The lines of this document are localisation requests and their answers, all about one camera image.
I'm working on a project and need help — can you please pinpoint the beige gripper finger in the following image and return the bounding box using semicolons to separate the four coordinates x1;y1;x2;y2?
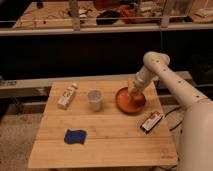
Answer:
128;86;136;95
134;91;142;100

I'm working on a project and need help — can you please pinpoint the orange ceramic bowl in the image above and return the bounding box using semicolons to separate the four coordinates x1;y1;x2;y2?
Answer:
115;87;146;114

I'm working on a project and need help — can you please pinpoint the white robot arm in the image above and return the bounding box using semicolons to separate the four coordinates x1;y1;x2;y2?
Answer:
128;51;213;171

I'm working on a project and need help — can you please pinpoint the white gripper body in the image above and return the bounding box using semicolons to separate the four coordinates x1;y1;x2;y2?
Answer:
133;67;153;92

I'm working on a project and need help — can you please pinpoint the white plastic bottle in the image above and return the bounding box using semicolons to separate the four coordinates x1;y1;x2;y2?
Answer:
57;83;78;109

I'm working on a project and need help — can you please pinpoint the metal shelf rail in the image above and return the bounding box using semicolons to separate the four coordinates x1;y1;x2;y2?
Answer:
0;22;213;36

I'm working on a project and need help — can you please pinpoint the blue sponge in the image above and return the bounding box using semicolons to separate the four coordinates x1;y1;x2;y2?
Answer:
64;130;87;144

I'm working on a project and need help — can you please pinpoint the black cable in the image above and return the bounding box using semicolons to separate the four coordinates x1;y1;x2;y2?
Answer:
164;105;186;132

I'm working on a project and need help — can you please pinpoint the black cloth on shelf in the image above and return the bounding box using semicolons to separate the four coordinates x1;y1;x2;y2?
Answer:
96;10;120;25

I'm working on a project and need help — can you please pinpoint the clear plastic cup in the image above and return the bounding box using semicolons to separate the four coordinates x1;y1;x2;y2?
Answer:
87;89;103;112

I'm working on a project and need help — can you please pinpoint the wooden table board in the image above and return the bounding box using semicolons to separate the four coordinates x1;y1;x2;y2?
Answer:
28;81;177;169

